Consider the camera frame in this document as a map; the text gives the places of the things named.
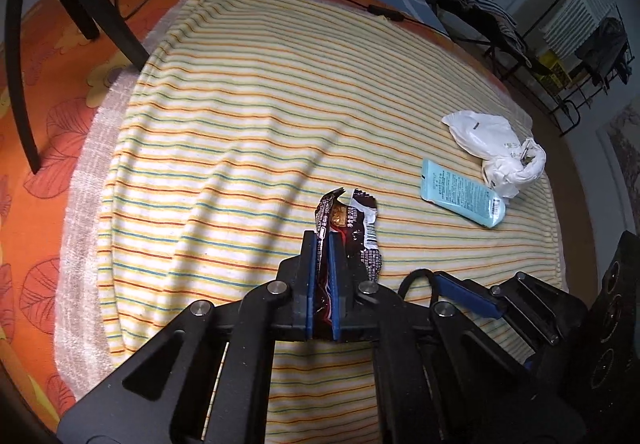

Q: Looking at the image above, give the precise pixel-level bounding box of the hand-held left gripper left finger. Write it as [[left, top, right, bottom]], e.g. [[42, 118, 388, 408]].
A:
[[55, 230, 318, 444]]

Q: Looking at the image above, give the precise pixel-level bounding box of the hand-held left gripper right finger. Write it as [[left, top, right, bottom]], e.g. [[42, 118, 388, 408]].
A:
[[327, 236, 587, 444]]

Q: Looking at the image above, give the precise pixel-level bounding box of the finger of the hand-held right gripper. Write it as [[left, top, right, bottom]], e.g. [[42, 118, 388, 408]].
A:
[[432, 271, 589, 348], [522, 339, 592, 386]]

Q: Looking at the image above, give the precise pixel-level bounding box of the brown snack wrapper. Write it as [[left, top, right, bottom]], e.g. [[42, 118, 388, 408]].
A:
[[314, 186, 386, 326]]

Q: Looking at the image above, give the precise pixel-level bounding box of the light blue tube packet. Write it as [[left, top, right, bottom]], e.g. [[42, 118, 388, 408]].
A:
[[419, 158, 507, 229]]

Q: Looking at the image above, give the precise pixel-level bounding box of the white plastic bag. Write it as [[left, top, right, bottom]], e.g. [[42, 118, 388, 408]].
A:
[[441, 110, 547, 199]]

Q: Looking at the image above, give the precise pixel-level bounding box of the yellow striped blanket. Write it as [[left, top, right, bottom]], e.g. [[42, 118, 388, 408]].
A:
[[97, 0, 567, 444]]

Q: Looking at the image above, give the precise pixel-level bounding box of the black drying rack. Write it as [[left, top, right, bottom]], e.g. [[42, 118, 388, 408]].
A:
[[520, 0, 640, 138]]

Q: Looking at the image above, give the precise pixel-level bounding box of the yellow box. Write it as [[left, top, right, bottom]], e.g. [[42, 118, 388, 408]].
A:
[[537, 49, 573, 91]]

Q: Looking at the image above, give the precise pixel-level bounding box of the dark garment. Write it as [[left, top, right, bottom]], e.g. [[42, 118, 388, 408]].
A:
[[575, 16, 633, 87]]

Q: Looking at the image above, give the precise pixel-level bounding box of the striped towel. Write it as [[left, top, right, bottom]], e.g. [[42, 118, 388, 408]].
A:
[[542, 0, 623, 60]]

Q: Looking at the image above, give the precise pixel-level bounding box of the orange floral bedsheet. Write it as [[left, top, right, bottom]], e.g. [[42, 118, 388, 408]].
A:
[[0, 0, 507, 432]]

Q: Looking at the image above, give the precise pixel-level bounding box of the black light tripod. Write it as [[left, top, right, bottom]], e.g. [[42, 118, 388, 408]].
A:
[[0, 0, 151, 175]]

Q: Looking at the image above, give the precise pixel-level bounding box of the black loop cord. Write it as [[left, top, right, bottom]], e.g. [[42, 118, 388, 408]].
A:
[[397, 269, 440, 306]]

